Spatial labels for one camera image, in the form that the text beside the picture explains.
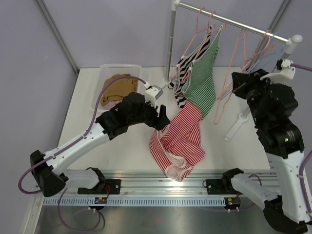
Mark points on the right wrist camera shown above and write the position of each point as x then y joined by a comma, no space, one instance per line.
285,72

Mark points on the white slotted cable duct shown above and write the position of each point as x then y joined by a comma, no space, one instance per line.
137,201

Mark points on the mauve tank top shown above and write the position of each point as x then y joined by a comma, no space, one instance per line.
110,105

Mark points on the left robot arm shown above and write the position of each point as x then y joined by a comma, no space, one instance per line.
50,169

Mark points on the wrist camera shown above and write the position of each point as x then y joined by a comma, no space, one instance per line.
285,72
152,94

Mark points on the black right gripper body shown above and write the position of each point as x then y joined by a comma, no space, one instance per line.
253,87

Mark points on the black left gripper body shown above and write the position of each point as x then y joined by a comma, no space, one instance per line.
147,115

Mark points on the blue wire hanger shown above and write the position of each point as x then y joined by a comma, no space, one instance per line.
272,52

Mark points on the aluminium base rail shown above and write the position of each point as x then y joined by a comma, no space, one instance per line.
156,183

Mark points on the white plastic basket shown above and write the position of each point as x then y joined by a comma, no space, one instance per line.
108,70

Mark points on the white clothes rack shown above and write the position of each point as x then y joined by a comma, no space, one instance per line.
290,43

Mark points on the green white striped tank top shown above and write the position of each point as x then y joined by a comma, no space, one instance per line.
199,88

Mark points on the red white striped tank top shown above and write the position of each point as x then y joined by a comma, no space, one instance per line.
177,148

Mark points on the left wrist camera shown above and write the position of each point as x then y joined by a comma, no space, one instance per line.
152,94

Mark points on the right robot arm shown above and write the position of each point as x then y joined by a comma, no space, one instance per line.
271,105

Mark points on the tan tank top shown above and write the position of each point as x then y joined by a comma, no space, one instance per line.
118,89

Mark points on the pink wire hanger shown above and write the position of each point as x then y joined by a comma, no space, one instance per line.
260,49

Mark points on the black white striped tank top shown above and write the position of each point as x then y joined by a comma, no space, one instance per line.
182,68

